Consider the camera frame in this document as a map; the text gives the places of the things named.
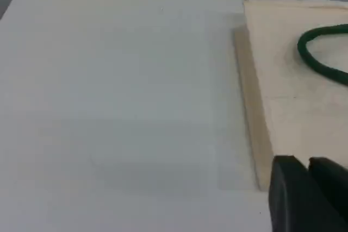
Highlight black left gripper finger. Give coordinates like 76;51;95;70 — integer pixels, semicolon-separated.
308;157;348;221
268;155;348;232

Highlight white cloth bag green handles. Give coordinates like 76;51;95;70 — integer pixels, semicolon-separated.
232;0;348;191

